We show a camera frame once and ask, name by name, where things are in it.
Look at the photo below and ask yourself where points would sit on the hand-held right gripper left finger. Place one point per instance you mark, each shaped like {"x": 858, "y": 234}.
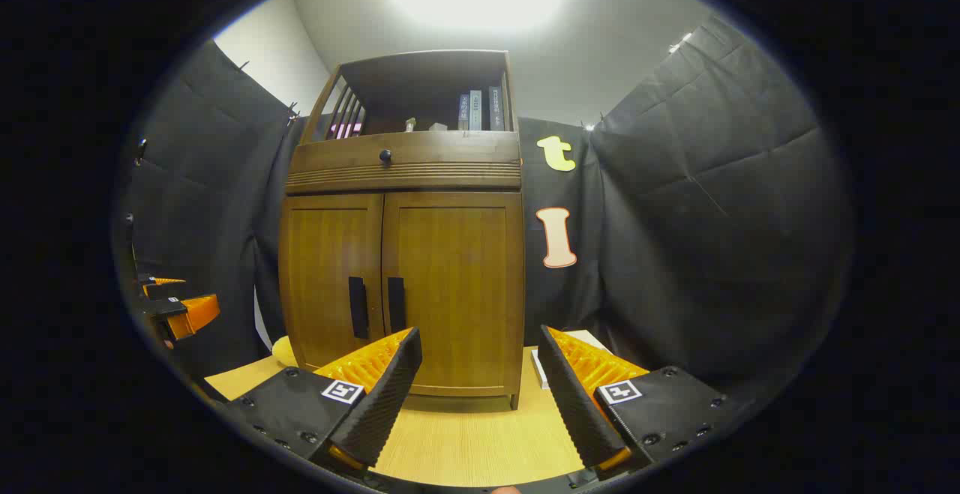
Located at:
{"x": 390, "y": 396}

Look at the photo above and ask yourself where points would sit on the wooden shoe cabinet door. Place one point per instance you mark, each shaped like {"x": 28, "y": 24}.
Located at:
{"x": 457, "y": 284}
{"x": 326, "y": 269}

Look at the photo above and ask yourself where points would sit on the wooden double-door shoe cabinet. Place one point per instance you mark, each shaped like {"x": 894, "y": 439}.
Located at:
{"x": 405, "y": 181}

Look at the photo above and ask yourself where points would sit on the white flat book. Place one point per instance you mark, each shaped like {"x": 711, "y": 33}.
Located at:
{"x": 538, "y": 370}

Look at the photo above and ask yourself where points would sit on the light grey book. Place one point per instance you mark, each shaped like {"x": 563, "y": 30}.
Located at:
{"x": 475, "y": 112}

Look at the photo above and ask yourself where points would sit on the dark blue book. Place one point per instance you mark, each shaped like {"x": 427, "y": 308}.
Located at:
{"x": 463, "y": 113}

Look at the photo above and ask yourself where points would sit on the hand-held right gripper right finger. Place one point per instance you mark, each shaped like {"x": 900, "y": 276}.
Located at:
{"x": 577, "y": 404}

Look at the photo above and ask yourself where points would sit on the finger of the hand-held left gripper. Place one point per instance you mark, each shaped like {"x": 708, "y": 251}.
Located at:
{"x": 196, "y": 312}
{"x": 161, "y": 282}

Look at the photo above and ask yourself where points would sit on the small ceiling light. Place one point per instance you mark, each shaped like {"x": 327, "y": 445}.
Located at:
{"x": 679, "y": 43}

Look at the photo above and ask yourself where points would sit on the black backdrop cloth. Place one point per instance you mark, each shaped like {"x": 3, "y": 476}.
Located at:
{"x": 712, "y": 217}

